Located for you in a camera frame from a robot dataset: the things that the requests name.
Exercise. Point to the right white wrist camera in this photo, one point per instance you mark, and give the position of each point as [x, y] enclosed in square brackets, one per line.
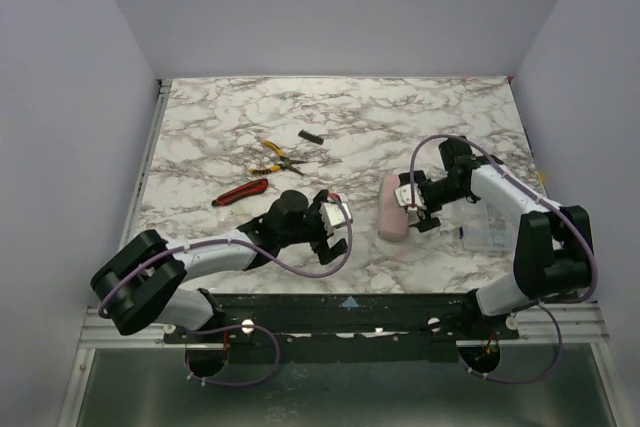
[409, 198]

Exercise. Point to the clear plastic screw box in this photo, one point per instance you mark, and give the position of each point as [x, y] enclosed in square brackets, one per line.
[482, 228]

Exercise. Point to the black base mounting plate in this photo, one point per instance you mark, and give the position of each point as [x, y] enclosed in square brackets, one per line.
[322, 328]

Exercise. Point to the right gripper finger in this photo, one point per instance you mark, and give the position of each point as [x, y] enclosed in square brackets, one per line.
[419, 178]
[426, 222]

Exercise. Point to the black bit holder strip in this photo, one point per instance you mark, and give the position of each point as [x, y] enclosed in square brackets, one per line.
[310, 137]

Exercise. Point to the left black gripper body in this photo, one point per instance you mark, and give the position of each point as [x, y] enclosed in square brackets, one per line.
[319, 231]

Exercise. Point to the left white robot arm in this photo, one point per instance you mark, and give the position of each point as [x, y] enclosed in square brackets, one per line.
[143, 283]

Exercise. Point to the red black utility knife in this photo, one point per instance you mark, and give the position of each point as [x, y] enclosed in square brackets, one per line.
[252, 188]

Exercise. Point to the pink umbrella case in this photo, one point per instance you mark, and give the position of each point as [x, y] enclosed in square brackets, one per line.
[393, 225]

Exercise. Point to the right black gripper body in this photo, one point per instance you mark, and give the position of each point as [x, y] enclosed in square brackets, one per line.
[426, 202]

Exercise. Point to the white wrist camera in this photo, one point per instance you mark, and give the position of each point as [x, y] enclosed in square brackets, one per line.
[409, 198]
[335, 216]

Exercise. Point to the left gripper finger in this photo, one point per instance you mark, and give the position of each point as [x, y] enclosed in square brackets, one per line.
[321, 197]
[326, 253]

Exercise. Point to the yellow handled pliers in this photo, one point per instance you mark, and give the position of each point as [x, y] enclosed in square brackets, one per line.
[285, 163]

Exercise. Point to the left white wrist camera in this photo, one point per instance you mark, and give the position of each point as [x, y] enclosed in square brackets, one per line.
[335, 216]

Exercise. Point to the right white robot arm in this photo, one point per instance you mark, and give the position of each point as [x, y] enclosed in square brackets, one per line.
[553, 257]

